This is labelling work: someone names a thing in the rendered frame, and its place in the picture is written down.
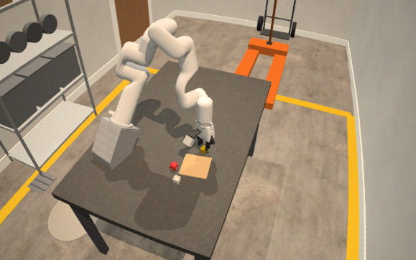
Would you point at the peach flat mat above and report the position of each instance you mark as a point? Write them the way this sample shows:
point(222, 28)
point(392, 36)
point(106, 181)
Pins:
point(195, 166)

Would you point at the yellow die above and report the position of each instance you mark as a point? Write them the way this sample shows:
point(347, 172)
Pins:
point(202, 149)

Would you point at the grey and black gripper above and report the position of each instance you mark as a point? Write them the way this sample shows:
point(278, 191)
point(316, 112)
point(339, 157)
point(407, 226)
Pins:
point(206, 134)

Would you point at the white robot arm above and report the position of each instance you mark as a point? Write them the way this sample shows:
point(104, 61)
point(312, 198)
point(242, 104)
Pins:
point(160, 34)

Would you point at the red die with white pips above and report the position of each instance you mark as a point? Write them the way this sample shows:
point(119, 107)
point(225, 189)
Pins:
point(173, 166)

